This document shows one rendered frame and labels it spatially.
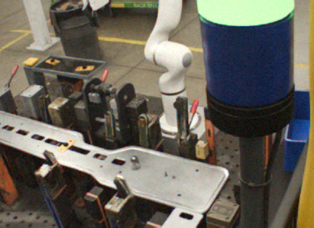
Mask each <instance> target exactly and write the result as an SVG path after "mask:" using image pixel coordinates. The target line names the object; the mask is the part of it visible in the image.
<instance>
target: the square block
mask: <svg viewBox="0 0 314 228"><path fill-rule="evenodd" d="M240 212H241V211H240V208H239V205H238V204H233V203H231V202H227V201H224V200H219V199H216V201H215V203H214V204H213V206H212V207H211V209H210V210H209V212H208V214H206V219H207V221H206V222H207V228H236V226H237V224H238V222H239V219H240Z"/></svg>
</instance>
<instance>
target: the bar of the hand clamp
mask: <svg viewBox="0 0 314 228"><path fill-rule="evenodd" d="M173 108H175V109H176V121H177V132H178V142H181V141H182V140H181V138H180V137H181V135H182V132H184V136H185V145H187V143H186V137H187V136H188V135H189V109H188V97H182V96H178V97H177V98H176V102H174V103H173Z"/></svg>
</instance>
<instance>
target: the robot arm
mask: <svg viewBox="0 0 314 228"><path fill-rule="evenodd" d="M111 1H112V0H83V4H84V6H83V9H82V11H83V13H84V15H86V16H87V17H88V18H89V24H90V26H91V27H92V26H93V27H97V26H98V24H97V21H96V16H95V10H97V9H98V8H101V7H102V6H104V13H105V16H106V17H112V11H111ZM87 10H88V11H87ZM181 10H182V0H159V10H158V16H157V23H156V24H155V26H154V30H153V31H152V34H151V35H150V37H149V39H148V40H147V44H146V45H145V48H144V56H145V57H146V59H147V61H149V63H151V64H153V65H155V66H160V67H163V68H167V69H168V71H169V72H167V73H164V74H163V75H162V76H161V77H160V93H161V96H162V103H163V108H164V112H165V114H164V115H163V116H162V117H161V118H160V127H161V128H162V129H163V130H165V131H166V132H177V121H176V109H175V108H173V103H174V102H176V98H177V97H178V96H182V97H188V96H187V92H186V81H185V76H186V72H187V71H188V69H189V68H190V66H191V65H192V64H193V55H192V53H191V52H190V50H189V48H188V47H186V46H185V45H182V44H178V43H175V42H170V41H168V37H169V36H170V32H171V31H172V30H173V29H175V28H176V26H177V25H178V24H179V21H180V18H181ZM91 11H92V14H91V13H90V12H91ZM198 120H199V118H198V116H197V114H196V113H195V115H194V117H193V120H192V124H191V126H190V127H189V129H191V128H192V127H194V126H195V125H196V123H197V122H198Z"/></svg>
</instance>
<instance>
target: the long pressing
mask: <svg viewBox="0 0 314 228"><path fill-rule="evenodd" d="M22 124H23V125H22ZM6 125H7V126H11V127H14V129H13V130H12V131H7V130H5V129H3V127H4V126H6ZM18 130H23V131H27V132H29V133H28V134H27V135H20V134H18V133H16V132H17V131H18ZM33 135H39V136H43V137H45V138H44V139H43V140H42V141H38V140H37V139H34V138H32V136H33ZM69 138H71V139H72V140H75V141H76V142H75V143H73V144H72V145H73V146H76V147H77V148H83V149H85V150H87V151H90V153H88V154H87V155H83V154H80V153H78V152H74V151H70V150H69V149H67V150H66V151H65V152H64V153H62V152H59V151H57V149H58V148H59V147H58V146H55V145H52V144H47V143H46V142H45V141H46V140H47V139H53V140H55V141H58V142H62V143H64V142H66V141H67V140H68V139H69ZM0 143H1V144H3V145H7V146H9V147H11V148H15V149H17V150H19V151H23V152H25V153H29V154H31V155H33V156H37V157H39V158H42V159H45V157H44V156H43V152H44V150H45V149H46V148H48V149H50V151H52V152H53V153H54V155H55V157H56V159H57V160H58V162H59V163H60V165H63V166H65V167H67V168H72V169H74V170H76V171H81V172H82V173H84V174H90V175H91V176H92V177H93V178H94V179H95V180H96V181H97V182H98V183H99V184H102V185H104V186H106V187H110V188H112V189H115V190H117V187H116V186H115V184H114V183H113V181H114V178H115V177H116V175H119V176H122V177H123V178H124V179H126V181H127V184H128V186H129V188H130V189H131V191H132V194H133V195H134V196H136V197H141V198H143V199H145V200H149V201H152V202H155V203H157V204H163V205H164V206H168V207H171V208H177V207H181V208H183V209H184V210H190V211H193V212H195V213H200V214H204V213H206V212H208V211H209V210H210V209H211V207H212V205H213V204H214V202H215V201H216V199H217V197H218V196H219V195H220V193H221V192H222V189H223V188H224V186H225V185H226V183H227V181H228V180H229V175H230V174H229V172H228V170H227V169H226V168H222V167H219V166H215V165H212V164H206V163H204V162H199V161H195V160H190V159H188V158H181V157H179V156H176V155H170V154H167V153H162V152H159V151H153V150H151V149H149V148H142V147H139V146H136V145H130V146H128V147H125V148H120V149H118V150H108V149H103V148H100V147H97V146H93V145H89V144H86V143H85V141H84V136H83V134H82V133H79V132H75V131H70V130H68V129H65V128H60V127H57V126H55V125H49V124H47V123H45V122H38V121H36V120H32V119H29V118H24V117H21V116H16V115H14V114H11V113H7V112H4V111H0ZM38 145H39V146H38ZM72 145H71V146H72ZM71 146H70V147H71ZM96 154H102V155H105V156H107V158H106V159H104V160H100V159H98V158H94V156H95V155H96ZM133 155H136V156H137V157H138V160H139V162H140V166H141V167H140V168H139V169H137V170H133V169H132V168H131V156H133ZM115 159H118V160H123V161H125V163H124V164H123V165H118V164H112V162H113V161H114V160H115ZM100 166H102V167H100ZM196 170H199V171H196ZM165 171H167V175H168V176H167V177H166V176H164V175H165ZM119 172H121V173H119ZM174 175H175V178H172V177H173V176H174ZM179 194H180V195H181V196H178V195H179Z"/></svg>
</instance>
